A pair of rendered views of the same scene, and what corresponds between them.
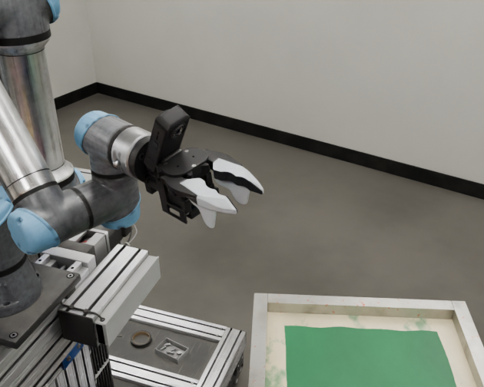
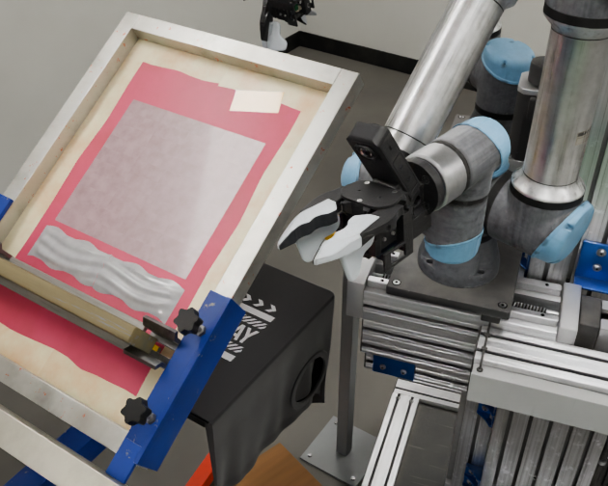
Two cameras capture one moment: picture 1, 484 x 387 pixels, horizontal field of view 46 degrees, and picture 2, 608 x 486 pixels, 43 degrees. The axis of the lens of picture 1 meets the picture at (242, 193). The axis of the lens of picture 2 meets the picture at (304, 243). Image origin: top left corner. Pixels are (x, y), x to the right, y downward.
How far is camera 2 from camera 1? 91 cm
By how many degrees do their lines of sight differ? 72
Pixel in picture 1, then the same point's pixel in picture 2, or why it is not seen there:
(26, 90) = (547, 74)
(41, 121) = (545, 119)
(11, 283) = not seen: hidden behind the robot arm
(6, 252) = not seen: hidden behind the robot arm
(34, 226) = (349, 168)
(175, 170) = (350, 190)
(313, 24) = not seen: outside the picture
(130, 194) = (442, 226)
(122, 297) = (526, 383)
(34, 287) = (457, 274)
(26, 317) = (424, 285)
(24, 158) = (402, 112)
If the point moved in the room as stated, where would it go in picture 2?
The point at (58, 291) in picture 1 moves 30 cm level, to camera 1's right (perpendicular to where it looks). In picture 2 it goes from (471, 300) to (508, 435)
